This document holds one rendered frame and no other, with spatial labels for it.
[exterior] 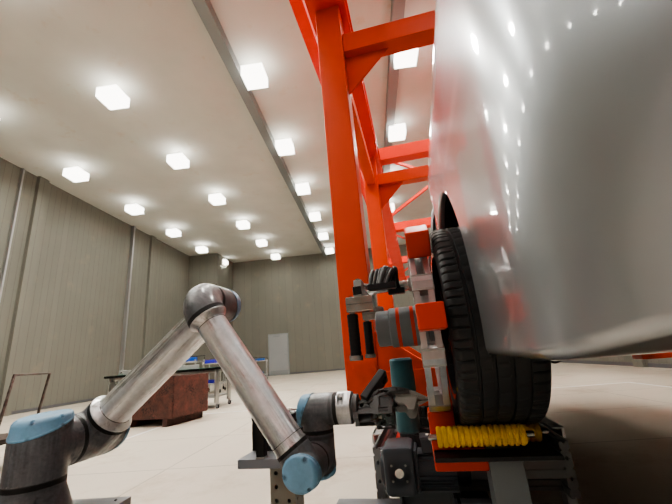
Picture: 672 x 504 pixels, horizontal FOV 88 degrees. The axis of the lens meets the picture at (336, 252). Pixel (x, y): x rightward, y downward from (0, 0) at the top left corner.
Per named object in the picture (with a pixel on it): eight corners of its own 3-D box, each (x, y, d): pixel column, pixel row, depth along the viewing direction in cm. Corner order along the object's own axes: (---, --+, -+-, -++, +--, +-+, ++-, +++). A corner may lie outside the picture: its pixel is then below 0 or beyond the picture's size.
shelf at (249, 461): (283, 468, 118) (283, 458, 119) (237, 469, 122) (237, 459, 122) (318, 437, 159) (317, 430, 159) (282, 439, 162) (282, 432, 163)
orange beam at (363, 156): (343, 68, 236) (341, 53, 240) (329, 71, 238) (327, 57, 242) (375, 183, 403) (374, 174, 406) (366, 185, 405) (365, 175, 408)
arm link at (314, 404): (304, 425, 109) (303, 391, 112) (343, 424, 107) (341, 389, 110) (294, 432, 100) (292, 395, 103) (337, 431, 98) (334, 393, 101)
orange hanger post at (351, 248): (382, 408, 161) (337, 2, 230) (347, 410, 164) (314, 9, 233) (385, 402, 178) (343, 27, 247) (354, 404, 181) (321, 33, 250)
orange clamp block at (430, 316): (446, 329, 99) (448, 327, 90) (417, 332, 100) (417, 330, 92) (442, 304, 101) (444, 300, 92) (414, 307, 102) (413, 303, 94)
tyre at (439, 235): (563, 293, 77) (484, 193, 134) (451, 305, 81) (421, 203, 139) (547, 471, 106) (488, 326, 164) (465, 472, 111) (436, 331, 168)
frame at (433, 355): (456, 421, 92) (425, 227, 107) (431, 423, 93) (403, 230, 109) (443, 395, 143) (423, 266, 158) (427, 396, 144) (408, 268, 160)
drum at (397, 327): (440, 343, 116) (433, 301, 120) (377, 349, 121) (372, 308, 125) (438, 344, 130) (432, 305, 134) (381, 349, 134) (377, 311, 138)
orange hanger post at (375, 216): (402, 376, 342) (374, 155, 411) (382, 377, 346) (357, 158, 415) (403, 375, 359) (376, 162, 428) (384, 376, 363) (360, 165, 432)
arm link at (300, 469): (189, 269, 105) (328, 479, 82) (212, 276, 116) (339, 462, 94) (160, 294, 105) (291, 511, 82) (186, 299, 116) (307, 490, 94)
